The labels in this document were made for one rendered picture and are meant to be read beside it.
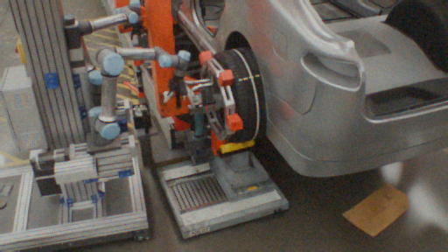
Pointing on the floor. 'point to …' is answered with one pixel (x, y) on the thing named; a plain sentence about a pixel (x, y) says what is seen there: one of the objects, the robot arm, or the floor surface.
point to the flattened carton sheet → (378, 210)
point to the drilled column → (145, 151)
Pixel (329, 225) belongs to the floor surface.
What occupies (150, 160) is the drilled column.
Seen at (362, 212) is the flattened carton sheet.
